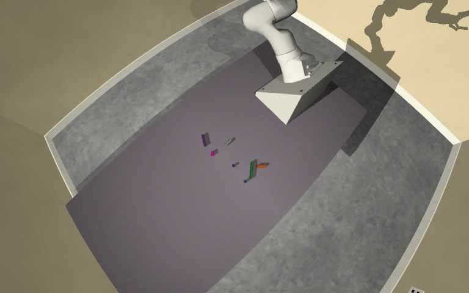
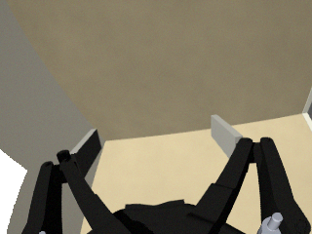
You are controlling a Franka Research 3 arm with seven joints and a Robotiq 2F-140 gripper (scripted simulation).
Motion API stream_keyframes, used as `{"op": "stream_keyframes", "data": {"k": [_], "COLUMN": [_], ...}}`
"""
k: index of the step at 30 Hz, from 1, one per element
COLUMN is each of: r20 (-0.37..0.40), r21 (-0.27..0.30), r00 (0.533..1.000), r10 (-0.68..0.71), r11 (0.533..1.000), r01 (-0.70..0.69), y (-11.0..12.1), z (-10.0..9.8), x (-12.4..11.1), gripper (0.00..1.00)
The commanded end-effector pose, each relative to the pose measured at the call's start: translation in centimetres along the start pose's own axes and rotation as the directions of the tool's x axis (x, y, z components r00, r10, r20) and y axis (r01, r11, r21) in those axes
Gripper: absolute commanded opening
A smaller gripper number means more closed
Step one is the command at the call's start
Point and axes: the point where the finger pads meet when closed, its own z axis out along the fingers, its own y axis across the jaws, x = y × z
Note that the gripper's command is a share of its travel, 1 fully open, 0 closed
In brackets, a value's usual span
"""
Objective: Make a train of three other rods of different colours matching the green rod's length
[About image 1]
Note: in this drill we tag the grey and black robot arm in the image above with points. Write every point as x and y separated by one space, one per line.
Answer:
261 18

